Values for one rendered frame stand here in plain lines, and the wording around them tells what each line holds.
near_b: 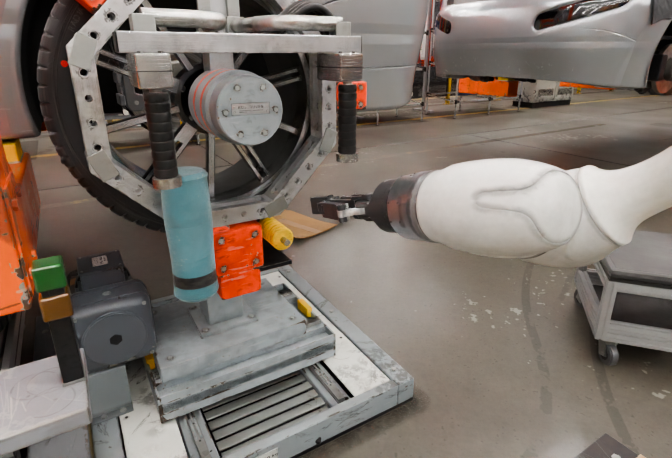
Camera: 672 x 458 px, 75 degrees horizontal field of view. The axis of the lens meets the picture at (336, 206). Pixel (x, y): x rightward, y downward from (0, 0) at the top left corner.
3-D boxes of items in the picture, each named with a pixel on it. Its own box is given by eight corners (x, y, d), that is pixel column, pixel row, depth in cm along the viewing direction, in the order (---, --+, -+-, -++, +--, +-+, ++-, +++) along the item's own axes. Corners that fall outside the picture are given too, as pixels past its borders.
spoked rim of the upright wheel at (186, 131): (304, 116, 137) (209, -51, 111) (344, 127, 119) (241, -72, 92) (170, 219, 125) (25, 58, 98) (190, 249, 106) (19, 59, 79)
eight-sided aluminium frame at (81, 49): (324, 198, 119) (322, -26, 102) (337, 205, 114) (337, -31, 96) (100, 239, 93) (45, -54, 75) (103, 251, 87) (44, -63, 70)
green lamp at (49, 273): (67, 276, 69) (62, 253, 67) (68, 287, 65) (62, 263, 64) (36, 283, 67) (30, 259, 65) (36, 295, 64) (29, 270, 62)
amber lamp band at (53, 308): (73, 304, 70) (68, 282, 69) (74, 316, 67) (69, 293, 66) (44, 311, 68) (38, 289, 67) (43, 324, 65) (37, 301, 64)
